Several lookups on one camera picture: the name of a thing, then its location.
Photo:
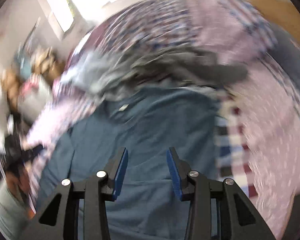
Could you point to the cardboard boxes stack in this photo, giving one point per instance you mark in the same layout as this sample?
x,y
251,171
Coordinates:
x,y
39,63

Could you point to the wooden headboard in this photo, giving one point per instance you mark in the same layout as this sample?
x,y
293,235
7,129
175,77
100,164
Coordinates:
x,y
282,13

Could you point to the person left forearm sleeve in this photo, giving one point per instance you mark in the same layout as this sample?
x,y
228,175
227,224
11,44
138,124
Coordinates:
x,y
13,213

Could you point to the person left hand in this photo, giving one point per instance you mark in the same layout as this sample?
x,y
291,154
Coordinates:
x,y
19,187

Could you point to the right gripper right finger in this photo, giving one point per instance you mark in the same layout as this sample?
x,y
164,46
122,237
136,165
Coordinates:
x,y
218,209

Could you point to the olive green garment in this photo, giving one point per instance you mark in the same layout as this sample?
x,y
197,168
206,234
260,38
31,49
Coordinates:
x,y
182,65

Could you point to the dark blue plush pillow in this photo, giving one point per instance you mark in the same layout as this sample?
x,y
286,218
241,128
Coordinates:
x,y
286,53

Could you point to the plaid bed sheet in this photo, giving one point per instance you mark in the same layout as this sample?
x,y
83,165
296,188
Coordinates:
x,y
259,139

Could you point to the plaid folded quilt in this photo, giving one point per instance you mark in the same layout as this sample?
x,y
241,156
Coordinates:
x,y
233,29

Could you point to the light blue garment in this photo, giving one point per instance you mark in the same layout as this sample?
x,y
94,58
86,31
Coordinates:
x,y
94,73

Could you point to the clear plastic storage bag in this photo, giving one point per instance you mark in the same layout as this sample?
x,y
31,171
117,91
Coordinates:
x,y
34,94

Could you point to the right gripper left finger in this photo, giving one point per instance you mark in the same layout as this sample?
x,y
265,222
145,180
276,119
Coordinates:
x,y
58,217

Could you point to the dark teal sweater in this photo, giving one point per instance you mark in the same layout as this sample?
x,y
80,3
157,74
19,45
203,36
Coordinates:
x,y
147,124

